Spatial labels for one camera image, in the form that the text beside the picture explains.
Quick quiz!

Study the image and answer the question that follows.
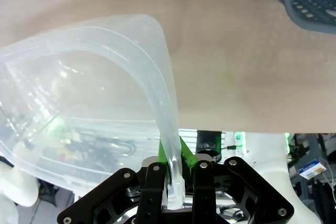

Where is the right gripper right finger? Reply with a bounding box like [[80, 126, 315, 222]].
[[180, 136, 295, 224]]

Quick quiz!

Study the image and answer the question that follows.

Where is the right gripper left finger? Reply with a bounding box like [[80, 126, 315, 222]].
[[57, 140, 169, 224]]

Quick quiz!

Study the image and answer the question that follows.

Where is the clear plastic bin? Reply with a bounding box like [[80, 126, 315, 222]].
[[0, 14, 184, 210]]

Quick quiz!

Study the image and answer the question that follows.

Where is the dark plastic lattice basket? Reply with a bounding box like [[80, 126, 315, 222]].
[[256, 0, 336, 35]]

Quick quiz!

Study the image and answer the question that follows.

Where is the black cylinder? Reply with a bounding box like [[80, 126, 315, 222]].
[[196, 130, 222, 156]]

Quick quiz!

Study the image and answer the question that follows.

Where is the small blue white box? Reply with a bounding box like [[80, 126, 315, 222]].
[[298, 157, 328, 180]]

